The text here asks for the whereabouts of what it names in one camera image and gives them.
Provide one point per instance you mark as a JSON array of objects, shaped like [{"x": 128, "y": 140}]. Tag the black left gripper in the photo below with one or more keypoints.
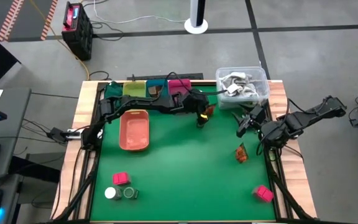
[{"x": 196, "y": 104}]

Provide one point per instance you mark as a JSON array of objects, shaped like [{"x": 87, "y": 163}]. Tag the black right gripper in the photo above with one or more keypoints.
[{"x": 253, "y": 124}]

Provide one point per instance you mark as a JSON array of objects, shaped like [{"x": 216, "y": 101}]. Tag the white tower fan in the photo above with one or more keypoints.
[{"x": 196, "y": 15}]

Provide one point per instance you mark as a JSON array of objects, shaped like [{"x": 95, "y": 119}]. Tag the pink block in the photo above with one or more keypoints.
[
  {"x": 263, "y": 193},
  {"x": 121, "y": 179}
]

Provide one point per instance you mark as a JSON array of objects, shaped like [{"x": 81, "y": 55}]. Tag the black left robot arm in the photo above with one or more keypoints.
[{"x": 141, "y": 104}]

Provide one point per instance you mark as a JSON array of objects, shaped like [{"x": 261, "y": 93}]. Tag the black equipment crate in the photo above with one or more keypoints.
[{"x": 81, "y": 40}]

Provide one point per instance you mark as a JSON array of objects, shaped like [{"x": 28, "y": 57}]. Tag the black power adapter box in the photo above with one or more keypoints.
[{"x": 57, "y": 134}]

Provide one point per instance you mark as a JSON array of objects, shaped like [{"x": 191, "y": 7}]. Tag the dark green bin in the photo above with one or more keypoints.
[{"x": 113, "y": 89}]

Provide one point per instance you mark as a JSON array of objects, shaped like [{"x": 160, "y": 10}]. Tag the clear plastic storage box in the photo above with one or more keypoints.
[{"x": 259, "y": 77}]

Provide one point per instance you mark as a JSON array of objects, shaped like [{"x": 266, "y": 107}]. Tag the white capped spice jar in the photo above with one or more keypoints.
[{"x": 111, "y": 193}]

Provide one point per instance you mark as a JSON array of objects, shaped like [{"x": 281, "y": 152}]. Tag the red black device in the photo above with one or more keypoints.
[{"x": 71, "y": 17}]

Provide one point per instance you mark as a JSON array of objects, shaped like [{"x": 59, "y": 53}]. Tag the green table mat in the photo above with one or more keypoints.
[{"x": 182, "y": 180}]

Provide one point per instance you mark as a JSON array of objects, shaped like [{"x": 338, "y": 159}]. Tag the grey desk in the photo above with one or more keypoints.
[{"x": 14, "y": 124}]

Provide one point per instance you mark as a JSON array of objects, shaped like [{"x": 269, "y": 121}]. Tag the orange spice packet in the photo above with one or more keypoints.
[
  {"x": 211, "y": 110},
  {"x": 241, "y": 154},
  {"x": 154, "y": 90}
]

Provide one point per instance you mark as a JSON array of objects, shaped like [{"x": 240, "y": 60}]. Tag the black frame strut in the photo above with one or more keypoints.
[
  {"x": 286, "y": 193},
  {"x": 82, "y": 189}
]

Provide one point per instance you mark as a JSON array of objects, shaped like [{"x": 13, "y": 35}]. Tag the orange plastic basket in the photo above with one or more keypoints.
[{"x": 134, "y": 132}]

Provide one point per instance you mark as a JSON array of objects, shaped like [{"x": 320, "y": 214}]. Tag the pink bin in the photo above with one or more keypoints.
[{"x": 179, "y": 85}]

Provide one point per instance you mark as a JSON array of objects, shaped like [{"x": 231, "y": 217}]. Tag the grey crumpled cloths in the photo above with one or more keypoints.
[{"x": 239, "y": 84}]

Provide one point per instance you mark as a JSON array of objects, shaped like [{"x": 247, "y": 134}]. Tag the teal blue bin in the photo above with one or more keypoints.
[{"x": 162, "y": 84}]

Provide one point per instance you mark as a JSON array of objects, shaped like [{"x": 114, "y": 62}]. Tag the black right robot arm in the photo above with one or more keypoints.
[{"x": 294, "y": 123}]

